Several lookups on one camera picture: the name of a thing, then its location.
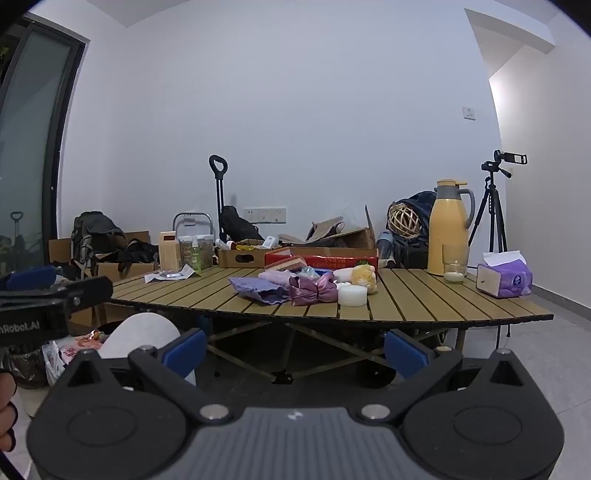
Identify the yellow thermos jug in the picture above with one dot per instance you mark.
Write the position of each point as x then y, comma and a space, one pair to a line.
445, 230

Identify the clear plastic bag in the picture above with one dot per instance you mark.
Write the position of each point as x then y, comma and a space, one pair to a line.
308, 272

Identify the white round container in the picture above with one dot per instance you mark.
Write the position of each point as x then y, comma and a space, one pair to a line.
352, 295

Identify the clear jar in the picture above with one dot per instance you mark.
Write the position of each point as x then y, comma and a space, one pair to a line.
185, 254
207, 251

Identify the white rounded object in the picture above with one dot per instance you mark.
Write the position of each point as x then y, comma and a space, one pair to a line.
138, 332

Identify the pink satin bow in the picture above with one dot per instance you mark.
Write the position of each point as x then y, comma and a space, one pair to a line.
309, 293

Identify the white wall outlet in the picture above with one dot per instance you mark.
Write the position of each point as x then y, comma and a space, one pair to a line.
265, 215

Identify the glass door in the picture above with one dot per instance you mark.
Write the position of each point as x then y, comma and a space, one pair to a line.
32, 138

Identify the red cardboard box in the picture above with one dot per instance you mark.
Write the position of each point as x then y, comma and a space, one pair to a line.
332, 261

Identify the yellow and white plush toy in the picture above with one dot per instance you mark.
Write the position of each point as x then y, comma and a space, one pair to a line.
364, 276

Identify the grey backpack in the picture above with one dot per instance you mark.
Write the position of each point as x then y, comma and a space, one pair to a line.
94, 230

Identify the purple towel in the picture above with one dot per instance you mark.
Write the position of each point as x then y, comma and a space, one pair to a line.
251, 288

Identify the glass cup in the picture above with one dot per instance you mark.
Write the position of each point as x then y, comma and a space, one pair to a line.
455, 277

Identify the purple tissue pack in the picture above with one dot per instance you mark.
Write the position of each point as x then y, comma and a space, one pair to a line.
508, 279

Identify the black tripod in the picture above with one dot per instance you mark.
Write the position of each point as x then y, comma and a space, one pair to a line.
490, 194

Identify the red and white snack packet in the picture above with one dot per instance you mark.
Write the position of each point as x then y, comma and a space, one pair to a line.
69, 354

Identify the white plastic wrapper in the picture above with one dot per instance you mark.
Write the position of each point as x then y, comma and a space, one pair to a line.
159, 277

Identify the black trolley bag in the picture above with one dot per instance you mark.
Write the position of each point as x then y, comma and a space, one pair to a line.
238, 226

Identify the white wall switch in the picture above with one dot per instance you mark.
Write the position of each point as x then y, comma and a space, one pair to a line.
469, 112

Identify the large brown cardboard box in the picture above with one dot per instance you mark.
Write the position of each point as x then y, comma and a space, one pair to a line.
358, 237

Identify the person's left hand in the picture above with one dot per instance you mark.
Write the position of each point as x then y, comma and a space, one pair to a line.
5, 410

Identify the yellow item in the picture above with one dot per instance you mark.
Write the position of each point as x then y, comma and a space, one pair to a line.
244, 248

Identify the dark blue cloth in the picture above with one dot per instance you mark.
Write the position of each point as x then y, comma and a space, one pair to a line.
422, 205

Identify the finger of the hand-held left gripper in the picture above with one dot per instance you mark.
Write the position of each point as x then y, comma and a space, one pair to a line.
32, 278
90, 290

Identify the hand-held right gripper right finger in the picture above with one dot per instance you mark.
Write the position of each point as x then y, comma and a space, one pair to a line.
406, 353

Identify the trash bin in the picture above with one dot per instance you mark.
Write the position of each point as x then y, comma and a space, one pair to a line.
25, 367

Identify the light pink cloth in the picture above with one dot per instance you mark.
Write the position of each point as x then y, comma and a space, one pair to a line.
274, 277

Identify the striped sponge pad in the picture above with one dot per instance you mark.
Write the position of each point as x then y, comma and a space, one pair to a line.
286, 264

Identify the kraft paper carton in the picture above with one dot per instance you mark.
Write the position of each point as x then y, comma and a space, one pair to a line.
169, 254

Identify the black video camera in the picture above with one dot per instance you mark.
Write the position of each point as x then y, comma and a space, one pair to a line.
510, 159

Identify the blue bottle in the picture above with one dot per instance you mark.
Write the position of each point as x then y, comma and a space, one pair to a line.
384, 242

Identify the black cloth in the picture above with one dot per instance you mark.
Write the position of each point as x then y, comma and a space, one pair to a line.
138, 251

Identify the wicker ball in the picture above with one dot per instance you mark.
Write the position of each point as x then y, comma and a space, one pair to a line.
403, 220

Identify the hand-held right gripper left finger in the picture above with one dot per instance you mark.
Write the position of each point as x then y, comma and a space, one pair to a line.
187, 350

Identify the small brown cardboard box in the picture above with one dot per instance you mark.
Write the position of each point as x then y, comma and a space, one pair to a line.
228, 259

